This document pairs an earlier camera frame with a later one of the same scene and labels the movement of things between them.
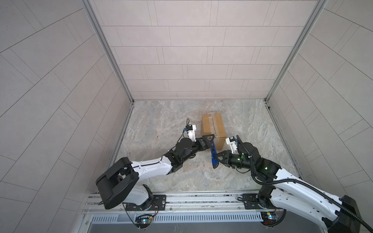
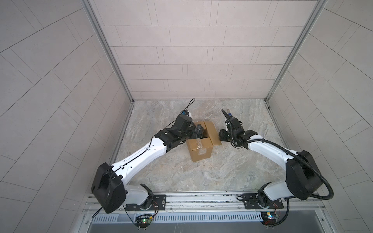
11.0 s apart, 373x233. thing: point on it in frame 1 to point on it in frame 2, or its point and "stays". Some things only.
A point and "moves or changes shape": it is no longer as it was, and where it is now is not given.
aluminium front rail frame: [226, 207] stays
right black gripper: [226, 157] to [221, 134]
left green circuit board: [143, 222] stays
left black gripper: [205, 147] to [198, 133]
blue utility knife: [214, 160] to [228, 112]
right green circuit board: [269, 218] stays
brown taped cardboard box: [213, 124] moves or changes shape
